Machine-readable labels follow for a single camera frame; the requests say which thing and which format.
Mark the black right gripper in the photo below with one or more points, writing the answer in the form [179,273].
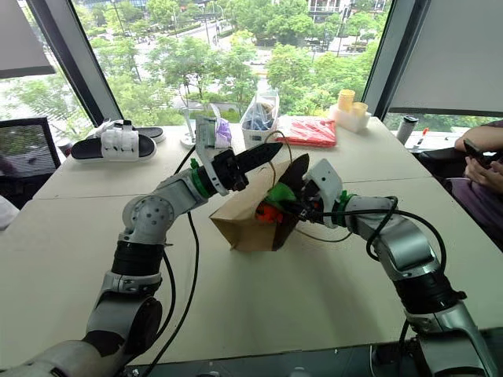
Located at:
[310,196]

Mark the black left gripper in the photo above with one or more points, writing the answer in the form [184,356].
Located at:
[230,170]

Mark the green and orange plush toy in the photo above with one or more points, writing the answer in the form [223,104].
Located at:
[281,194]

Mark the brown paper bag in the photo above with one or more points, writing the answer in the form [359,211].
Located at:
[243,224]

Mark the black smartphone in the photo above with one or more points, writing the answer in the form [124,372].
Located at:
[477,151]

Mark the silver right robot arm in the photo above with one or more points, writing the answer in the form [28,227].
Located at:
[408,243]

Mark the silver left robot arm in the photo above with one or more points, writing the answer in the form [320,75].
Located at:
[145,214]

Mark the white basket with plastic bag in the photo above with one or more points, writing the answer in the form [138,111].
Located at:
[257,125]

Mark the red plastic bag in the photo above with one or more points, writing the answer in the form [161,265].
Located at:
[310,132]

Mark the person's bare hand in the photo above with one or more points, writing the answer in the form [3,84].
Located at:
[485,173]

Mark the purple packet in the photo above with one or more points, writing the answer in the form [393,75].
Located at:
[223,131]

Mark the white stand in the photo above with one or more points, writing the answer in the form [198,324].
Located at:
[189,133]

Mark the white plastic tray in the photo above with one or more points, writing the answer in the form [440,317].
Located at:
[349,118]

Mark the short yellow cup stack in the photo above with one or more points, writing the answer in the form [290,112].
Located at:
[359,110]

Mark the tall yellow cup stack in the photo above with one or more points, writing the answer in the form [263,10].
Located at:
[346,101]

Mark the black and white slipper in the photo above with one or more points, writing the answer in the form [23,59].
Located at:
[118,145]
[151,132]

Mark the grey tumbler with black lid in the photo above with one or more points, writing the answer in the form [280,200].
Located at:
[405,129]

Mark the red and white marker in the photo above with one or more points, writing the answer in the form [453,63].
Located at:
[422,137]

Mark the seated person in purple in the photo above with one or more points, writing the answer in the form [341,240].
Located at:
[479,204]

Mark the dark cup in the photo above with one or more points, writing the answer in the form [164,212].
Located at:
[65,148]

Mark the grey roller blind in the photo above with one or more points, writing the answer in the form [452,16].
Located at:
[19,35]
[452,59]

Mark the black mesh office chair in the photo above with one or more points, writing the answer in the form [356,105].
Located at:
[27,149]

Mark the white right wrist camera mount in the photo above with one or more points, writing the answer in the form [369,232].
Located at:
[326,176]

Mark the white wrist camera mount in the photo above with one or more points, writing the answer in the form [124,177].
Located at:
[326,176]
[210,156]

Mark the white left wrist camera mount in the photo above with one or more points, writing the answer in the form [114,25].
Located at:
[210,156]

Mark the dark window frame post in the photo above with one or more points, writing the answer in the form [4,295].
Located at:
[74,59]
[387,51]

